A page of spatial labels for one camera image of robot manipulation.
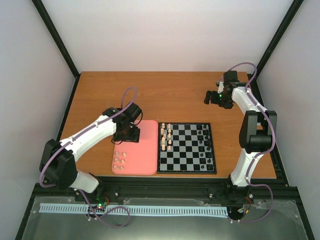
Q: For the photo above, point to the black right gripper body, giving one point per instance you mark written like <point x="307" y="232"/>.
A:
<point x="222" y="101"/>

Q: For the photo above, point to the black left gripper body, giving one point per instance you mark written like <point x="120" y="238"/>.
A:
<point x="128" y="135"/>

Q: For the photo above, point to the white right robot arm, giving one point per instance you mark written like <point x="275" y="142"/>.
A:
<point x="256" y="135"/>

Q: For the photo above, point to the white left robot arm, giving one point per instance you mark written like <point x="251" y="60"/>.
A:
<point x="58" y="163"/>

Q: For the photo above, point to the pink plastic tray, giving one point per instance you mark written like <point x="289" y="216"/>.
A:
<point x="141" y="158"/>

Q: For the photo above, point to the black and grey chessboard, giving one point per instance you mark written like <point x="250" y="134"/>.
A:
<point x="184" y="158"/>

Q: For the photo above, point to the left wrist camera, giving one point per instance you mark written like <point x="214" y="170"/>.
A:
<point x="134" y="114"/>

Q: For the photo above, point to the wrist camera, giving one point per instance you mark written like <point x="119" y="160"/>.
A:
<point x="229" y="76"/>
<point x="134" y="114"/>

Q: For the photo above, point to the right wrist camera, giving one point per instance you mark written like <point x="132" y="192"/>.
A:
<point x="229" y="76"/>

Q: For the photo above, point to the black aluminium frame rail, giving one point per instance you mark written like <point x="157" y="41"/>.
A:
<point x="209" y="190"/>

